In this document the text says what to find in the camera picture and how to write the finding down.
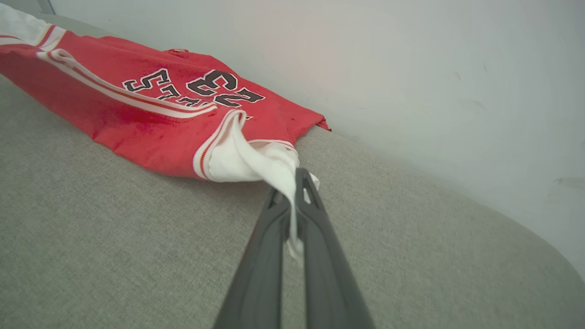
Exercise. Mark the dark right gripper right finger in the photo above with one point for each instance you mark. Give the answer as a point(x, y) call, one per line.
point(327, 274)

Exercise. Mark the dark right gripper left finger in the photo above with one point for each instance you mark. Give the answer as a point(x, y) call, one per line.
point(260, 274)

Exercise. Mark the red basketball jersey white trim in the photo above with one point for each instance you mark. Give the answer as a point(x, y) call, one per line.
point(151, 114)

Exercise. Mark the grey fabric sofa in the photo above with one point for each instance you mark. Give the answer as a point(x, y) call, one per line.
point(114, 237)

